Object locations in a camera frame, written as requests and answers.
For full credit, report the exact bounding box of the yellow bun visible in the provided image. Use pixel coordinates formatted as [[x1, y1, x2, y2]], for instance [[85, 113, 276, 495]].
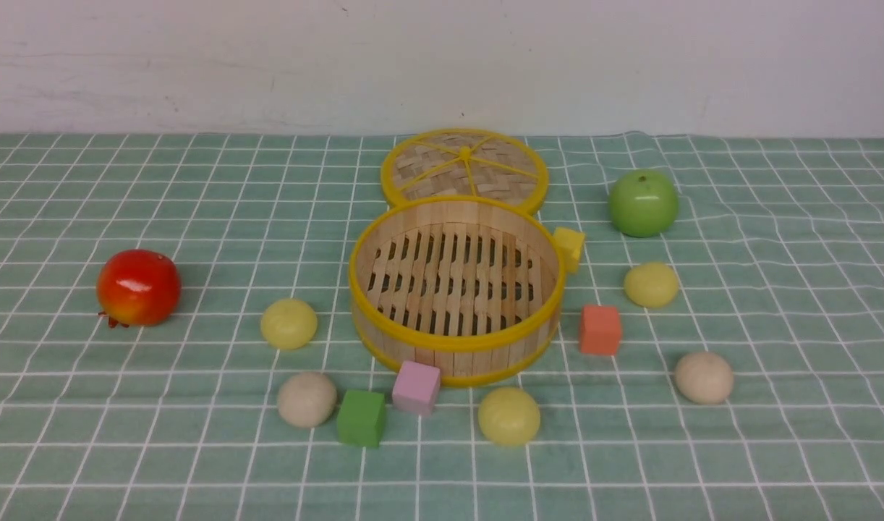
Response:
[[478, 386, 541, 447], [623, 263, 680, 309], [260, 299, 318, 350]]

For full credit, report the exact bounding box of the white bun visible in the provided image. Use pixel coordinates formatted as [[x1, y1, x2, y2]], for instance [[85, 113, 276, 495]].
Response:
[[673, 352, 734, 404], [276, 370, 339, 429]]

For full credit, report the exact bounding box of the bamboo steamer tray yellow rim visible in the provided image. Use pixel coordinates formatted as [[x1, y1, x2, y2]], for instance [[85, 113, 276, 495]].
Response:
[[347, 197, 568, 388]]

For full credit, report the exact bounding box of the woven bamboo steamer lid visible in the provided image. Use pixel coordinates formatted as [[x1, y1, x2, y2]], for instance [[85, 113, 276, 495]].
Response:
[[380, 128, 549, 215]]

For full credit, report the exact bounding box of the pink cube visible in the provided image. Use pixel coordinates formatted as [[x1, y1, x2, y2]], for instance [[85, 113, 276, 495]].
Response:
[[391, 360, 441, 416]]

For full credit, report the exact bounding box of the yellow cube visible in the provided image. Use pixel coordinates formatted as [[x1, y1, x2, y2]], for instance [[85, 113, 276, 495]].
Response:
[[553, 226, 585, 274]]

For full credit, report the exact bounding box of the orange cube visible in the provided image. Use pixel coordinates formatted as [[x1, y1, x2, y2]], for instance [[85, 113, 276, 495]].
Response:
[[579, 304, 623, 357]]

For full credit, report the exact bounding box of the green cube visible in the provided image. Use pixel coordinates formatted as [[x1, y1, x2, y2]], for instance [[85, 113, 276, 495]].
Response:
[[337, 389, 386, 447]]

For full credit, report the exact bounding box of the green apple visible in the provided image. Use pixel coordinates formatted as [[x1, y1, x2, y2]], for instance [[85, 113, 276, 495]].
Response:
[[608, 169, 679, 237]]

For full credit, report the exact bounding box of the red pomegranate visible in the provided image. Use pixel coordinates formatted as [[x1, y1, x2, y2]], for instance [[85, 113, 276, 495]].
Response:
[[95, 250, 182, 329]]

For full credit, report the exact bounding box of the green checkered tablecloth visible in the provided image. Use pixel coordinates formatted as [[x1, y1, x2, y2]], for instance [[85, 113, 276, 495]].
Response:
[[0, 132, 884, 520]]

